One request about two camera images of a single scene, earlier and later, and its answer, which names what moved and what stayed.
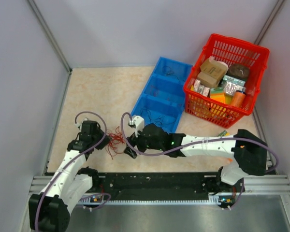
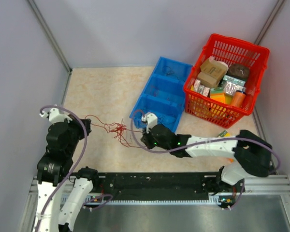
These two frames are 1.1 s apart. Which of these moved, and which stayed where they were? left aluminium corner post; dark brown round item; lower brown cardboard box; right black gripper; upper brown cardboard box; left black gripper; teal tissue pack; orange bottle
Moved: left black gripper; right black gripper
Stayed: lower brown cardboard box; left aluminium corner post; upper brown cardboard box; dark brown round item; orange bottle; teal tissue pack
